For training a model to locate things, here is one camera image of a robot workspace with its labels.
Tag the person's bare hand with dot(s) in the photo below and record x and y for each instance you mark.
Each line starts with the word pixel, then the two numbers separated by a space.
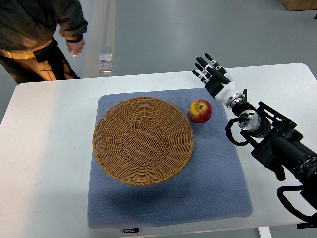
pixel 76 48

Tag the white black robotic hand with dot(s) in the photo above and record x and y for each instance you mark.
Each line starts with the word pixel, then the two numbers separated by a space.
pixel 218 81

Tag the blue grey cushion mat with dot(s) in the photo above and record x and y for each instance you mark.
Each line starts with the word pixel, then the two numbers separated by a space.
pixel 212 186

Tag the brown wicker basket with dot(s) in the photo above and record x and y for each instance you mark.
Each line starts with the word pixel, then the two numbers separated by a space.
pixel 143 141

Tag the red yellow apple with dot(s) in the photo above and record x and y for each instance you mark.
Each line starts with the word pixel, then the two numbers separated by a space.
pixel 200 111

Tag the cardboard box corner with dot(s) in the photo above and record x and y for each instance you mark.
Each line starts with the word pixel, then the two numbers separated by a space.
pixel 300 5

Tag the metal floor plate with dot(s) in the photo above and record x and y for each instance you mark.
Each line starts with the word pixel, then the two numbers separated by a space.
pixel 106 63

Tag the black table side bracket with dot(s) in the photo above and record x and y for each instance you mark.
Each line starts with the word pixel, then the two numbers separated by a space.
pixel 306 226

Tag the black table control panel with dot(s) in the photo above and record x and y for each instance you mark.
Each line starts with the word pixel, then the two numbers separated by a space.
pixel 131 230

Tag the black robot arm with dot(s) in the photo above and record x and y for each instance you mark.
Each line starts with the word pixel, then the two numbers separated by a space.
pixel 276 145

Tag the person in dark jacket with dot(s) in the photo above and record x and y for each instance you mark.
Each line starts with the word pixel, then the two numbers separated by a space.
pixel 28 50

